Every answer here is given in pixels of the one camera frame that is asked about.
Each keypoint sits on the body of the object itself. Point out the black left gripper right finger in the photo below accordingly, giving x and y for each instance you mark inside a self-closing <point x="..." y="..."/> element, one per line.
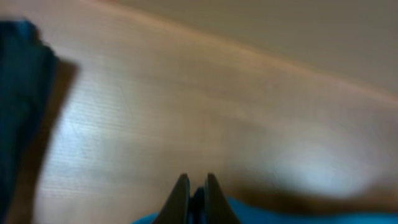
<point x="217" y="208"/>

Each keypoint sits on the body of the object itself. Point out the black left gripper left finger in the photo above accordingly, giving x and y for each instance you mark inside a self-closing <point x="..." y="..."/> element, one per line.
<point x="175" y="209"/>

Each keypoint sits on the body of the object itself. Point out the blue polo shirt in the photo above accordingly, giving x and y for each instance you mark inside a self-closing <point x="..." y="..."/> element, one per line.
<point x="248" y="214"/>

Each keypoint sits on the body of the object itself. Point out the folded black garment under jeans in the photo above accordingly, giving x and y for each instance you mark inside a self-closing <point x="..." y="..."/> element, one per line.
<point x="28" y="68"/>

